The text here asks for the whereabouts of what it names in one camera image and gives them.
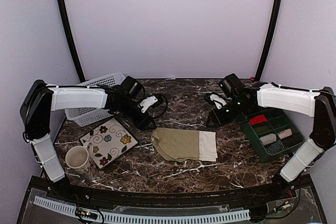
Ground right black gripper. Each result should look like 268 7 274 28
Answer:
206 98 249 128

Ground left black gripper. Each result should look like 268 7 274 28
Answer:
116 98 158 131

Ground pink white underwear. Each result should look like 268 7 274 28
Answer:
277 129 292 139

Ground olive green cloth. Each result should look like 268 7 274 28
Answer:
151 128 218 162

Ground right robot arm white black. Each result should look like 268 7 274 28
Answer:
204 73 335 200

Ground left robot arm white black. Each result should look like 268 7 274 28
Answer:
19 76 168 201

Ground red rolled cloth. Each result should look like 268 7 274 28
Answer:
249 114 267 125

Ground dark green rolled cloth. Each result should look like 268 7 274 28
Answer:
253 124 273 135

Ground green divided organizer box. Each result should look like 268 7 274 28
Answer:
236 106 304 163

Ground white plastic mesh basket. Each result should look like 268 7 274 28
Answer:
65 72 125 127

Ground floral square ceramic plate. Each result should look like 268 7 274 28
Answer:
80 118 138 170

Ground grey rolled cloth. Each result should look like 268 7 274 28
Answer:
260 133 277 146

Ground black striped rolled cloth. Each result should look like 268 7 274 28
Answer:
266 141 287 155

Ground beige floral mug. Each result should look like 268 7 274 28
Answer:
65 142 98 180

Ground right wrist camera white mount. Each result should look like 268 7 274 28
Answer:
205 93 228 110

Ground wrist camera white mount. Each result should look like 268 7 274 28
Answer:
139 95 158 113
205 93 228 110

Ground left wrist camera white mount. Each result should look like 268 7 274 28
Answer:
139 95 158 113

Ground right black frame post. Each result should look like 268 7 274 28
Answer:
254 0 281 81

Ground black frame post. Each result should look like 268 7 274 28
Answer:
254 0 281 81
57 0 86 82

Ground black front table rail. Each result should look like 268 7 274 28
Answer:
26 174 316 209

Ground white slotted cable duct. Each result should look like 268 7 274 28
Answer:
33 196 250 224

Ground left black frame post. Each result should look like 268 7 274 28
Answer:
57 0 86 82

